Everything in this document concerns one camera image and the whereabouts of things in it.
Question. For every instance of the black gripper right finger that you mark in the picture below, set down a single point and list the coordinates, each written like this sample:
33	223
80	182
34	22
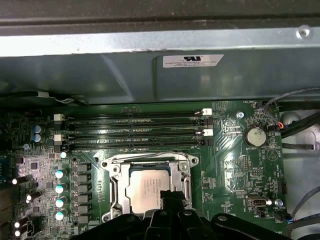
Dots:
190	225

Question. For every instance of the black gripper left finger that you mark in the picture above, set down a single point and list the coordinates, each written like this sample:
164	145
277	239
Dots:
160	225

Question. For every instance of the silver CPU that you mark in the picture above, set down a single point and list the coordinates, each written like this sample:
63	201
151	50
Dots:
145	190

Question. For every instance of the CPU socket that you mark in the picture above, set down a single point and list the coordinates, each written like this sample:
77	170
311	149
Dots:
106	165

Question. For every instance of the RAM slot black latches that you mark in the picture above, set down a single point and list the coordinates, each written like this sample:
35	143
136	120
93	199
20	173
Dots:
137	124
137	145

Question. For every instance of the green motherboard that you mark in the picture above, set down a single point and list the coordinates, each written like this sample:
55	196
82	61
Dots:
225	175

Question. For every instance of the coin battery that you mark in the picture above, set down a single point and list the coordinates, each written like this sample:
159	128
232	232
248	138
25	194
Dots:
255	136

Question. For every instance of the black PC case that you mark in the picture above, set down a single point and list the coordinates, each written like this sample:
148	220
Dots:
125	80

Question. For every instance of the white certification sticker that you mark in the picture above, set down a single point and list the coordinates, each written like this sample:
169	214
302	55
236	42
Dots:
192	62

